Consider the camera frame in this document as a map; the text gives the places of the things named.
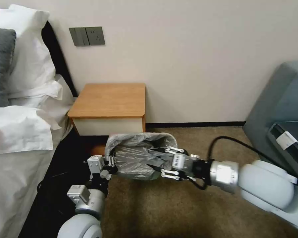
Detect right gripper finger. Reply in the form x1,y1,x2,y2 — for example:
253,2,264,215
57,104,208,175
149,145,187,157
146,163,188,181

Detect white trash can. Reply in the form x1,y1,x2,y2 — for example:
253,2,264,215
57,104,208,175
105,132,177,181

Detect grey translucent garbage bag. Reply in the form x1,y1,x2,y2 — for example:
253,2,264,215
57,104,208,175
105,133,177,181

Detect black baseboard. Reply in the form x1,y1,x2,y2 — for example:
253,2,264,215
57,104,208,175
146,121,247,126

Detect black bed base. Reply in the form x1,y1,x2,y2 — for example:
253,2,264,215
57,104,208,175
17,129,110,238

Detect wooden nightstand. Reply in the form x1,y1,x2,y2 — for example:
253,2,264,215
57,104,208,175
67,83,147,137

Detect white duvet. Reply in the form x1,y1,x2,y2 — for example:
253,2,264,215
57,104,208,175
0,99,75,238

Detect white paper label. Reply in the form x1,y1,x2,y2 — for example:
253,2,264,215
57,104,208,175
276,131,298,150

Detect flat white pillow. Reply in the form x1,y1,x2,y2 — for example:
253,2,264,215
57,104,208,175
0,105,63,156

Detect small white pillow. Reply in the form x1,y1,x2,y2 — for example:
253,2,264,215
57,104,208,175
8,79,64,107

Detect blue-grey armchair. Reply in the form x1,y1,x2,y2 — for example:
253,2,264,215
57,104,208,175
242,60,298,180

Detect black headboard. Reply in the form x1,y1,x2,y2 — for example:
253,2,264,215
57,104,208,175
41,20,78,99

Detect large white pillow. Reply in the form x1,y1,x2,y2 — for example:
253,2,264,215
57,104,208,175
0,4,57,98

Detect grey knitted pillow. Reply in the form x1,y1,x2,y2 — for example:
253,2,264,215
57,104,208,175
0,27,17,108

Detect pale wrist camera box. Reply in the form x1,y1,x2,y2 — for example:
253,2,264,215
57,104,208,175
87,155,105,175
172,153,199,174

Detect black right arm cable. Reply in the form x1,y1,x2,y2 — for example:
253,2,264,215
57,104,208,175
188,136,266,191

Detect grey wall socket plate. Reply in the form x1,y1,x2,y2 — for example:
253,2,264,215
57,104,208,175
85,26,106,46

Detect grey wall switch plate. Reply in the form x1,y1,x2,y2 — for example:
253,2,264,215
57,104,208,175
69,26,88,47

